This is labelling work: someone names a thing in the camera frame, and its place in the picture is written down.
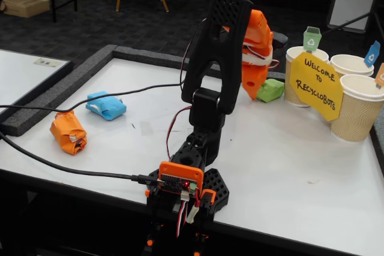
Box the green paper-wrapped rubbish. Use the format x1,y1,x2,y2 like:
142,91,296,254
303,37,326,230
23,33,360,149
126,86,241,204
256,78,285,103

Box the white red black wire bundle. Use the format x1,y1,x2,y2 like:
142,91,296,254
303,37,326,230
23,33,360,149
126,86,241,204
175,198,189,238

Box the black camera cable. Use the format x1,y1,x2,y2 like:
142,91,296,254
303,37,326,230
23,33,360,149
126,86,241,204
0,17,209,112

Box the orange recycling bin tag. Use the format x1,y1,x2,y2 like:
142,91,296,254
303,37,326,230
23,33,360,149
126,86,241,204
374,62,384,91

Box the cardboard box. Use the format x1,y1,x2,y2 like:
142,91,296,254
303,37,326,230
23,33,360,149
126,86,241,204
0,0,51,19

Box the paper cup with green tag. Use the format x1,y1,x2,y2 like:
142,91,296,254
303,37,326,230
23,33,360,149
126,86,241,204
283,46,329,107

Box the paper cup with blue tag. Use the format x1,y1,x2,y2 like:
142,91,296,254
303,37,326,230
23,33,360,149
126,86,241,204
329,54,375,79

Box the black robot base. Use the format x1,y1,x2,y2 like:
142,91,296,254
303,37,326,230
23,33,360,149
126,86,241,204
145,167,230,256

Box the small paper label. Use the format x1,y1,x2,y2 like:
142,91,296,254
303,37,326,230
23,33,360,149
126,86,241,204
34,58,62,68

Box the blue recycling bin tag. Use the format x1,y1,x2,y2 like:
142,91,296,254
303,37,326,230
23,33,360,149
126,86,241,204
364,40,381,68

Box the yellow welcome sign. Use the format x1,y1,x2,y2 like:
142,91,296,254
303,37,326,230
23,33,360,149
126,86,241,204
289,51,344,122

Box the orange paper-wrapped rubbish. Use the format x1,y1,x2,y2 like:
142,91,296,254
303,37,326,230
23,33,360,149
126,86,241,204
49,110,88,155

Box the paper cup with orange tag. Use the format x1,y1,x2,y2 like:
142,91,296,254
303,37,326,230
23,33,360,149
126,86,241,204
331,74,384,143

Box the green recycling bin tag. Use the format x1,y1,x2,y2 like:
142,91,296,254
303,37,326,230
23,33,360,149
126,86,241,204
302,26,322,52

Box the black controller USB cable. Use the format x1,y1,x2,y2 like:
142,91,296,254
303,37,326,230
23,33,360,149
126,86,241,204
0,131,165,185

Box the white panel with black frame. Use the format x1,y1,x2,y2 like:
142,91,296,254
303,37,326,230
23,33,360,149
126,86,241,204
326,0,382,34

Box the whiteboard with black frame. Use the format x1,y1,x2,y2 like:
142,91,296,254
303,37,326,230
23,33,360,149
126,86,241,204
0,48,74,122

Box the dark grey foam strip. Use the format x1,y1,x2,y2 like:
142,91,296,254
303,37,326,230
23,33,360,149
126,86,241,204
0,44,118,137
112,45,286,88
369,118,384,167

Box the red and black servo wire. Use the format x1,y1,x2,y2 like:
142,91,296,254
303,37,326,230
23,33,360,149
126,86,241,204
166,106,193,161

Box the black metal bar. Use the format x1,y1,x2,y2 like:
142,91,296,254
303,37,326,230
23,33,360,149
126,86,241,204
319,11,374,37

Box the orange controller board holder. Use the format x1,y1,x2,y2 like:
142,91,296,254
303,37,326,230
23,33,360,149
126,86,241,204
158,161,205,194

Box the blue paper-wrapped rubbish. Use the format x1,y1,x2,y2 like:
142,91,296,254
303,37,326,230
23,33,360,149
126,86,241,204
85,91,127,121

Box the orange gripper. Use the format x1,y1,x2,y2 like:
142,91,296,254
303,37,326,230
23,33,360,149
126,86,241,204
241,62,270,101

